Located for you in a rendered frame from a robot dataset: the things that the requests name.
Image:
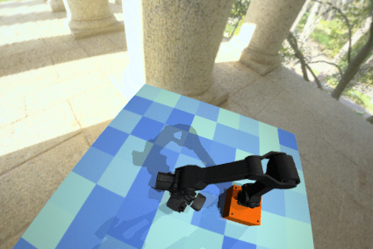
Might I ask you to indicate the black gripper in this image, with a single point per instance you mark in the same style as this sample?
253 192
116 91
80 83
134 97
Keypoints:
198 201

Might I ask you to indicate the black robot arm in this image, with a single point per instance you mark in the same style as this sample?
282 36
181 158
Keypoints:
281 173

